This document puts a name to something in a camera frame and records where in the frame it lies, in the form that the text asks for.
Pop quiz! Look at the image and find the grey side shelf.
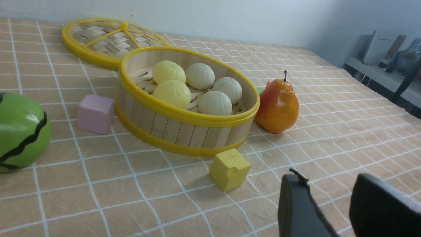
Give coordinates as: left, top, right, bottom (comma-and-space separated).
345, 56, 421, 108

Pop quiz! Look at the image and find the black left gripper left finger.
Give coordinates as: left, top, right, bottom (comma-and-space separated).
278, 168, 339, 237

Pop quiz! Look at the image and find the small green block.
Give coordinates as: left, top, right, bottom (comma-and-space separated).
256, 87, 265, 94

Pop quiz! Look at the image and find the orange toy pear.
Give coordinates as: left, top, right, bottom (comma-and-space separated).
254, 70, 299, 134

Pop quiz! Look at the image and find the white bun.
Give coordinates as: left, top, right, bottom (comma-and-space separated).
212, 77, 243, 105
198, 91, 233, 116
186, 63, 215, 90

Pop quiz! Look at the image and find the checkered beige tablecloth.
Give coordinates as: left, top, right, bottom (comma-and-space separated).
0, 18, 421, 237

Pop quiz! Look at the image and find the pink foam cube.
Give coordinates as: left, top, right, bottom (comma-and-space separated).
78, 95, 114, 135

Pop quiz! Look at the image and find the yellow bun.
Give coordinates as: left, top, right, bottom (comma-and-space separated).
152, 60, 186, 84
153, 80, 191, 110

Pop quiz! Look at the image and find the yellow foam cube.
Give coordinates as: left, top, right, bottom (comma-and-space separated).
209, 149, 251, 192

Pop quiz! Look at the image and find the white box on shelf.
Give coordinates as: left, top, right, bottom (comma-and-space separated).
362, 30, 397, 65

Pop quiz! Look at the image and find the green toy watermelon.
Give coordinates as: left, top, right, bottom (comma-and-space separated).
0, 93, 51, 173

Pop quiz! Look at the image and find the bamboo steamer lid yellow rim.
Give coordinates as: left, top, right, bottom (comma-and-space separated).
62, 18, 170, 71

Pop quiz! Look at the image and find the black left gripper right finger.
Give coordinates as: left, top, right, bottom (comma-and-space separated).
349, 173, 421, 237

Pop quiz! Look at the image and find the bamboo steamer tray yellow rim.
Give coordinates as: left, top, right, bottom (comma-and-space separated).
115, 46, 259, 157

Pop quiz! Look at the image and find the clutter on shelf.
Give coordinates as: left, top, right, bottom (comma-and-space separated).
378, 35, 421, 76

